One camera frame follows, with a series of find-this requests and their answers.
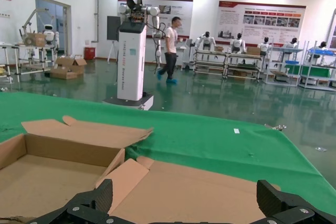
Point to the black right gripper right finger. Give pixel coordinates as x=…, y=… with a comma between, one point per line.
x=267, y=197

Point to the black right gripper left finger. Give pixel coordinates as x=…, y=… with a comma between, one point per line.
x=103, y=195

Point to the open brown cardboard box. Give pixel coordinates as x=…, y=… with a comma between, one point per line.
x=52, y=176
x=183, y=195

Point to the flat cardboard box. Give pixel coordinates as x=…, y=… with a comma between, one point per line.
x=61, y=74

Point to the small cardboard box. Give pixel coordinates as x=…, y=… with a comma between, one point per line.
x=218, y=49

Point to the silver metal clip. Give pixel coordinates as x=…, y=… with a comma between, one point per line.
x=278, y=127

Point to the clear plastic litter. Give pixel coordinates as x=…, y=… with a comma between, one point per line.
x=321, y=149

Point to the small white label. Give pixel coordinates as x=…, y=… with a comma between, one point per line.
x=236, y=130

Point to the green tablecloth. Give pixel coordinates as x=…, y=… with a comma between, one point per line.
x=197, y=140

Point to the white mobile tower robot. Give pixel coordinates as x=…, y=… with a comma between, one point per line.
x=131, y=64

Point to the white shelf rack green panel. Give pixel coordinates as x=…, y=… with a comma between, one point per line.
x=315, y=70

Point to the red bin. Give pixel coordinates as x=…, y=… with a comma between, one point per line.
x=89, y=53

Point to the white humanoid robot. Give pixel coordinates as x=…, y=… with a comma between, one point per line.
x=238, y=43
x=264, y=47
x=207, y=41
x=291, y=44
x=322, y=44
x=48, y=35

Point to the black panel on stand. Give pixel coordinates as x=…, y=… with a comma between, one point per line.
x=113, y=27

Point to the man in white shirt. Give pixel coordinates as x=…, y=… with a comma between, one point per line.
x=170, y=40

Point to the grey framed door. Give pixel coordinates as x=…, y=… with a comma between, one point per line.
x=61, y=24

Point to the wide red white info board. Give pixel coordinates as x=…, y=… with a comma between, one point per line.
x=262, y=11

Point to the pipe frame roller rack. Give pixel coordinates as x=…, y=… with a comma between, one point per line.
x=210, y=62
x=244, y=64

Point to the white pipe frame workbench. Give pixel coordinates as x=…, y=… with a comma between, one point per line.
x=18, y=64

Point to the wall info board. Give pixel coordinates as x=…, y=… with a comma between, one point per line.
x=333, y=30

